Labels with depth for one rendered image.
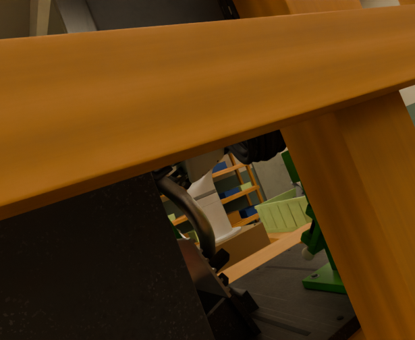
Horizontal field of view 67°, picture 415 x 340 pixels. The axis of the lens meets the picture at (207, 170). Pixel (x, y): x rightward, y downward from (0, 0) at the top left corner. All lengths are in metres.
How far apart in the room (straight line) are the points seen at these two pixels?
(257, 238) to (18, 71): 1.17
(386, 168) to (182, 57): 0.28
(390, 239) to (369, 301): 0.10
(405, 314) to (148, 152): 0.35
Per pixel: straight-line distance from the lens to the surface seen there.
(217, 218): 1.30
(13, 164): 0.19
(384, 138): 0.44
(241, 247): 1.26
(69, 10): 0.48
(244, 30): 0.28
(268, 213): 1.83
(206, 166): 0.65
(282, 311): 0.65
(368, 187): 0.39
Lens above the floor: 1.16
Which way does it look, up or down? 3 degrees up
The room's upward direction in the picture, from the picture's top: 22 degrees counter-clockwise
